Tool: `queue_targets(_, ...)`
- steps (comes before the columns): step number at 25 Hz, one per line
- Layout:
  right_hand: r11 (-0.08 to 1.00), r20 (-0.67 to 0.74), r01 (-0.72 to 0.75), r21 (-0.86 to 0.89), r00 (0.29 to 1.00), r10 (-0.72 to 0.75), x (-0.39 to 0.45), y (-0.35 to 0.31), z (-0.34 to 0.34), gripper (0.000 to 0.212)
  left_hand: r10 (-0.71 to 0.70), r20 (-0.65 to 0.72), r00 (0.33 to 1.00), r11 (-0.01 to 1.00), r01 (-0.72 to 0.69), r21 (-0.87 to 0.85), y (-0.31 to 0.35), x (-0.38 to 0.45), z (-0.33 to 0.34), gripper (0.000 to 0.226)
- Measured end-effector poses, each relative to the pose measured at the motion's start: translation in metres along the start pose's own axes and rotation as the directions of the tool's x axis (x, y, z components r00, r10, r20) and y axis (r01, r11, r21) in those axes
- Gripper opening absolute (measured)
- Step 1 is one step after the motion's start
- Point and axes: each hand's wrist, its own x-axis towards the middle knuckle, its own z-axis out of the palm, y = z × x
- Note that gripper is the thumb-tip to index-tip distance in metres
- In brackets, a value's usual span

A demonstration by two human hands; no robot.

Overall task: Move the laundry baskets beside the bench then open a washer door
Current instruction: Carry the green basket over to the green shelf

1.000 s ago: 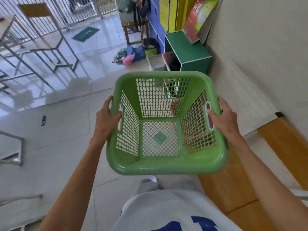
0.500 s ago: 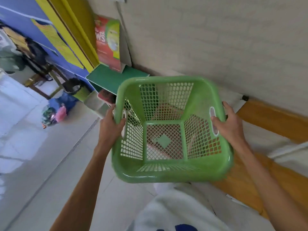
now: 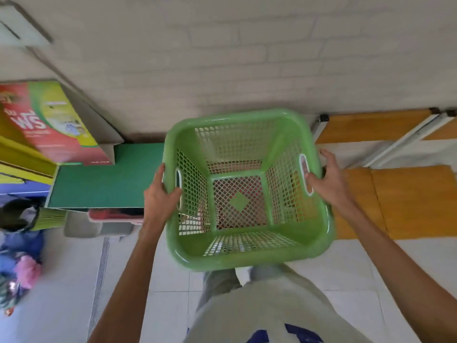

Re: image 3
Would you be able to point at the person's light shirt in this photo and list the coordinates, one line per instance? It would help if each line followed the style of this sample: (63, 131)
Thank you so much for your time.
(271, 310)

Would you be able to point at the yellow board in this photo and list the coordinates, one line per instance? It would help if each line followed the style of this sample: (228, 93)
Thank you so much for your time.
(21, 164)

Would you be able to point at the pink shelf bin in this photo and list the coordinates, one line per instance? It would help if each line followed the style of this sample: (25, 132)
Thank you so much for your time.
(114, 216)

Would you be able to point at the person's right hand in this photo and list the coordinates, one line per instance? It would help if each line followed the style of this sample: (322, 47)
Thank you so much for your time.
(333, 191)

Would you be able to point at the person's left forearm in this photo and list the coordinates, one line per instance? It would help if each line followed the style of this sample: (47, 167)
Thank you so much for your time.
(132, 282)

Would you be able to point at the grey bin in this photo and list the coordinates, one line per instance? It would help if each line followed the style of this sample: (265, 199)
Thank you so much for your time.
(82, 226)

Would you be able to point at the pile of colourful laundry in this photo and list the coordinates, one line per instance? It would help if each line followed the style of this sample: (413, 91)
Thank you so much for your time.
(21, 242)

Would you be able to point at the multicolour bag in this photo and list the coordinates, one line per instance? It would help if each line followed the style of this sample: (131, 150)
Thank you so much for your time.
(10, 296)

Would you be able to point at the floor drain grate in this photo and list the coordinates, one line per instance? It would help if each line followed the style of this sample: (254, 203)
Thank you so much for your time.
(98, 282)

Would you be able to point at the colourful cardboard box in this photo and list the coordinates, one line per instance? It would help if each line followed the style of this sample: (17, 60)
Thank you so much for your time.
(53, 121)

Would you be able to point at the black bag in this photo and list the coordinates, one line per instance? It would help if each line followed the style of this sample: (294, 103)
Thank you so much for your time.
(16, 216)

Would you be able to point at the white wall board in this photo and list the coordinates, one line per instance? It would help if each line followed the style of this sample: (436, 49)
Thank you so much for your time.
(21, 28)

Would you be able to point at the person's grey trousers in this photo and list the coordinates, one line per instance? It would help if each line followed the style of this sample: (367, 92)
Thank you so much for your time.
(219, 282)

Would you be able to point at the green plastic basket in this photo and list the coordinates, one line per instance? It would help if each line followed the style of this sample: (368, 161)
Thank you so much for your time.
(242, 258)

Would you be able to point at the green shelf cabinet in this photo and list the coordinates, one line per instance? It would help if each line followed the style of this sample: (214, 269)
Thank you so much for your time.
(107, 178)

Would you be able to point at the person's left hand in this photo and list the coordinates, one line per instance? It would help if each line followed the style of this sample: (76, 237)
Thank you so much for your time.
(159, 207)

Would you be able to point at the person's right forearm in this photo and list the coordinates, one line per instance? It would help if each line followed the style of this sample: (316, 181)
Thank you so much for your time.
(400, 267)

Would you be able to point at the pink plastic bag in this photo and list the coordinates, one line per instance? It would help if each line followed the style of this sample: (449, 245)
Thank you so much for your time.
(28, 271)

